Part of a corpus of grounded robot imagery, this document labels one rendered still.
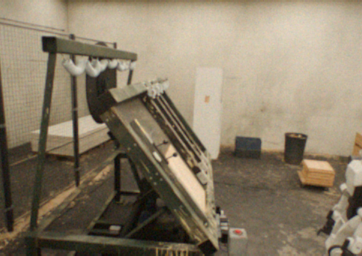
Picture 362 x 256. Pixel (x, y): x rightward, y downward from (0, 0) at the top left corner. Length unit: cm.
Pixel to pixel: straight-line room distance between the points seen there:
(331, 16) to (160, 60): 431
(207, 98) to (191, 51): 190
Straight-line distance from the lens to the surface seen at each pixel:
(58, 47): 200
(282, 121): 779
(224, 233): 244
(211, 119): 638
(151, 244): 222
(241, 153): 686
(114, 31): 858
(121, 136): 189
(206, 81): 631
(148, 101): 279
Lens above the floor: 205
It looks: 12 degrees down
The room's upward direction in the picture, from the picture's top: 3 degrees clockwise
